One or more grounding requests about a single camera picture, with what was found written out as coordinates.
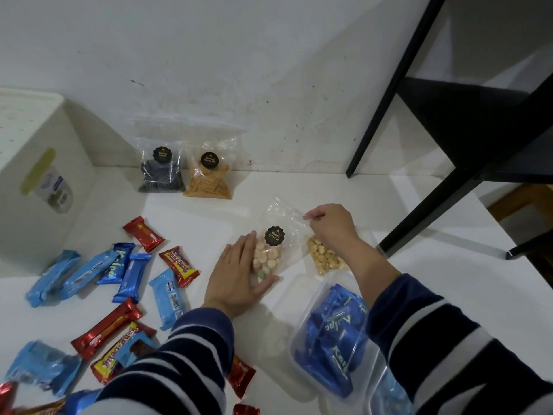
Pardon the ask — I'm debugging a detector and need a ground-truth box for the wooden side table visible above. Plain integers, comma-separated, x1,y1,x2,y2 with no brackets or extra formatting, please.
488,183,553,225

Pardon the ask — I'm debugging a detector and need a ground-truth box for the clear bag of orange crackers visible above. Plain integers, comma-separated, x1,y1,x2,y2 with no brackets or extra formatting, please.
182,135,239,200

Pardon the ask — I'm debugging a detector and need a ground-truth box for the clear bag of pastel puffs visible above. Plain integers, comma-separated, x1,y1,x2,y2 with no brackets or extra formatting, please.
250,197,312,286

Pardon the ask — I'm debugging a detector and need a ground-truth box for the white perforated storage basket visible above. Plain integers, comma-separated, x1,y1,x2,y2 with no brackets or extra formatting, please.
0,87,97,277

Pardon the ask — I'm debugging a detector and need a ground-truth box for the pile of snack bars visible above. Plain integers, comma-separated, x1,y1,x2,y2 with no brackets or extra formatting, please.
0,216,262,415

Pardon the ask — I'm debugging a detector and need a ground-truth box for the stack of dark blue packets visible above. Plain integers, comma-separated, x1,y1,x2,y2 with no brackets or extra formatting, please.
294,284,370,399

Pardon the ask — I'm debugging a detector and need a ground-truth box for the black metal shelf rack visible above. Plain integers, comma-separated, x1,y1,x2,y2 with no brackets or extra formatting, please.
345,0,553,261

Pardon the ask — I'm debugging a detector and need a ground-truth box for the person's right hand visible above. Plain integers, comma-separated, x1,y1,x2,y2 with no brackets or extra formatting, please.
303,203,362,256

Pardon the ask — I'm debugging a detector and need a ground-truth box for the clear bag of dark cookies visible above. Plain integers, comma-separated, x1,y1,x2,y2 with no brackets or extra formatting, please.
131,120,187,194

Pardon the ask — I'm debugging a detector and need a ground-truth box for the person's left forearm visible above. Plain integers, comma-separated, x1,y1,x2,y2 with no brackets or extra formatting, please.
79,304,236,415

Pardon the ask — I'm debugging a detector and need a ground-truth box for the person's right forearm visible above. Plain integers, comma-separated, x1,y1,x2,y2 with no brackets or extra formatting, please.
343,239,553,415

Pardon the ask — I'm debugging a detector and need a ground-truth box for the person's left hand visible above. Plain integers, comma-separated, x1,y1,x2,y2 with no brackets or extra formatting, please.
202,231,282,321

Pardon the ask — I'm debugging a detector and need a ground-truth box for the clear bag of yellow nuts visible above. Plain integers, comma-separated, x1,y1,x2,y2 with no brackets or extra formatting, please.
305,227,377,277

